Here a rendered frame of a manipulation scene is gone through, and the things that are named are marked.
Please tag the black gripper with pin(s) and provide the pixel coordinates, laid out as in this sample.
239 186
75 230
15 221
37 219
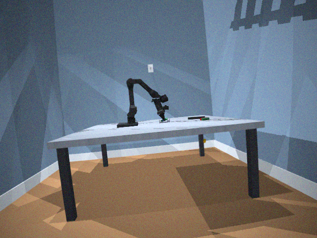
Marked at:
160 111

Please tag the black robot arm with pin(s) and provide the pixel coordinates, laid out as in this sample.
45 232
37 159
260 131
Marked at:
154 94

